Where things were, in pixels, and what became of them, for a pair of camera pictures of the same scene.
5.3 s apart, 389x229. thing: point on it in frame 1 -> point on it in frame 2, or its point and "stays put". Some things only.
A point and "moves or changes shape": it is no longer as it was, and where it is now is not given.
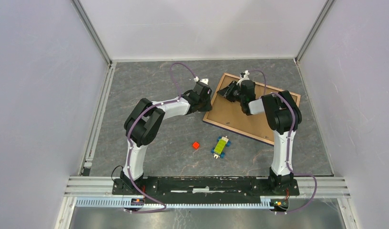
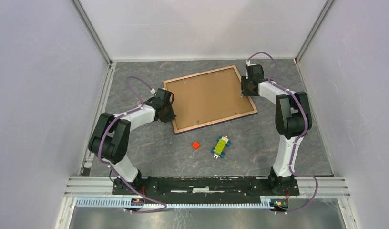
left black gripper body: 205,104 -> 169,114
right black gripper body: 240,97 -> 245,88
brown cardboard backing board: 230,113 moves or changes shape
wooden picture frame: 229,115 -> 255,111
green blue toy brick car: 218,150 stays put
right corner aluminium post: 312,35 stays put
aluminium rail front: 327,188 stays put
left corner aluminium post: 92,32 stays put
